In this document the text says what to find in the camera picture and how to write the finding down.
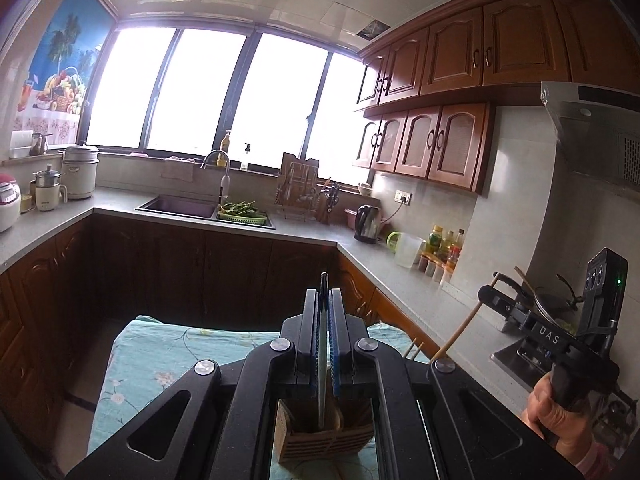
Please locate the green vegetables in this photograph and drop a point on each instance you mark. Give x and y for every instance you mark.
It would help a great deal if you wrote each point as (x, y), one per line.
(242, 208)

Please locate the teal floral tablecloth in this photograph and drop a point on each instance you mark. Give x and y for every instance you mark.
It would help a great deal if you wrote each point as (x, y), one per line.
(150, 360)

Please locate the white dish cloth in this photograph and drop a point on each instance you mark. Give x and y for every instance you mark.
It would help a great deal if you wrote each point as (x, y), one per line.
(178, 169)

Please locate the small white electric pot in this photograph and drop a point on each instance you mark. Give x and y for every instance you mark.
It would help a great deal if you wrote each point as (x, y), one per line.
(47, 187)

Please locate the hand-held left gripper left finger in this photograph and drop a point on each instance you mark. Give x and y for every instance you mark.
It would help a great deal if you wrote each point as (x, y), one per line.
(312, 330)

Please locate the metal utensil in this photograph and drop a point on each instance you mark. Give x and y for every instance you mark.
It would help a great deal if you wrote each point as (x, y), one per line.
(323, 350)

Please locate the row of spice jars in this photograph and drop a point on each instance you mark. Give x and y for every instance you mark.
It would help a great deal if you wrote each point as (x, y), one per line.
(432, 270)

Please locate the tropical fruit wall poster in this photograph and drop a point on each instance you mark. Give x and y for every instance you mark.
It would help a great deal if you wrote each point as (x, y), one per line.
(65, 60)

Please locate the knife block with knives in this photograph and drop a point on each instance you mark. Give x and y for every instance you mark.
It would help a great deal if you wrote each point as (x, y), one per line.
(329, 202)

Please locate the yellow soap bottle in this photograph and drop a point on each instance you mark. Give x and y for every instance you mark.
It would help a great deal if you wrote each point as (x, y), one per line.
(224, 150)

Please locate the pink container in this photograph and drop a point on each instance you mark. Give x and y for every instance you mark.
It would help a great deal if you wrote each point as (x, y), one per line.
(351, 217)

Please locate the person's right hand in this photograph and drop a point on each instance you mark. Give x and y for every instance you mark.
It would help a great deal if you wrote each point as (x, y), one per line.
(555, 420)

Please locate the large kitchen window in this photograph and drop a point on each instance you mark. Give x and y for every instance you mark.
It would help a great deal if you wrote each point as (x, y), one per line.
(200, 90)

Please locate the wooden chopstick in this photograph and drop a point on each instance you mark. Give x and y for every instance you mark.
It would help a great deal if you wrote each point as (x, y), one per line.
(419, 351)
(411, 349)
(465, 322)

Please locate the dark wooden lower cabinets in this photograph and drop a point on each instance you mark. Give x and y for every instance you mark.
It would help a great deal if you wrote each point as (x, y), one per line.
(175, 270)

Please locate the large white steamer cooker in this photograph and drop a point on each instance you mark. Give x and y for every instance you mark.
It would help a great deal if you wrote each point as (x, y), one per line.
(80, 172)

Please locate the wooden spatula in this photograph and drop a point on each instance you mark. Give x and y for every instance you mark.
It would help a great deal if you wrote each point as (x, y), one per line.
(525, 280)

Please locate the white wall outlet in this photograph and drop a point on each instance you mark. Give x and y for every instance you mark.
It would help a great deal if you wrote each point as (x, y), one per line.
(403, 197)

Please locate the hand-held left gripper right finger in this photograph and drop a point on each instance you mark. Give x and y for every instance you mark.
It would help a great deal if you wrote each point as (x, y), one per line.
(336, 330)

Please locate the green plastic basket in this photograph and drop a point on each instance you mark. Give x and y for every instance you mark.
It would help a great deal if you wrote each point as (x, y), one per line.
(240, 220)

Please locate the steel electric kettle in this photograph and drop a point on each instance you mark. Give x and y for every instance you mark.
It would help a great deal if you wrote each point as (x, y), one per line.
(368, 225)

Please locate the steel range hood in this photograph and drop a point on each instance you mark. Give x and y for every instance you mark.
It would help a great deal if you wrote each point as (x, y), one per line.
(595, 130)

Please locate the person's right forearm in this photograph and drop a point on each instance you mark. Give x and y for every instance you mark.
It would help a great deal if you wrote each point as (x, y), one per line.
(595, 460)

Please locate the wooden upper cabinets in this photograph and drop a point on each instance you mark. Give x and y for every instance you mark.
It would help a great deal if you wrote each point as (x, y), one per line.
(460, 55)

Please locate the wok with glass lid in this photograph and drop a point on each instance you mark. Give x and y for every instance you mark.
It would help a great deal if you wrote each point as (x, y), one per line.
(550, 305)

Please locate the clear pump bottle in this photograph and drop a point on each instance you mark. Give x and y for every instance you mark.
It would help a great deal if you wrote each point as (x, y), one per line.
(244, 160)

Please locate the dark kitchen sink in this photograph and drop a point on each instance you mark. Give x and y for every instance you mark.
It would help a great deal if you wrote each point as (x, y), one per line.
(175, 207)

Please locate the steel gas stove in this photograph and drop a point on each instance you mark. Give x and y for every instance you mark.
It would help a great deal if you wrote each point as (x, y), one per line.
(520, 360)

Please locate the grey kitchen countertop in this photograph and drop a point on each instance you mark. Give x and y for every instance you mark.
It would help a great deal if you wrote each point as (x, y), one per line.
(390, 275)

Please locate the green label bottle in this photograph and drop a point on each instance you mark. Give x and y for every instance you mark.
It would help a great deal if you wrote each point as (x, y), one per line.
(436, 240)

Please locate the clear plastic box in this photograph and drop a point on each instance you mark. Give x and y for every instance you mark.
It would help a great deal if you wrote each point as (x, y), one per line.
(20, 146)

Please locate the steel kitchen faucet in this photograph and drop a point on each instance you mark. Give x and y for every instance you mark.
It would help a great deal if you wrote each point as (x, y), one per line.
(222, 160)

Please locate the white and red rice cooker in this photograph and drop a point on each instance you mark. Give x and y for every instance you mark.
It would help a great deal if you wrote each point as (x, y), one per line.
(7, 205)

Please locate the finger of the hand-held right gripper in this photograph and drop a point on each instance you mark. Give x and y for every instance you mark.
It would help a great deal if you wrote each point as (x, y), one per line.
(512, 286)
(502, 305)

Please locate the wooden utensil holder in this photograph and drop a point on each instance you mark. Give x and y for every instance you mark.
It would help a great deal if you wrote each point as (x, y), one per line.
(320, 447)

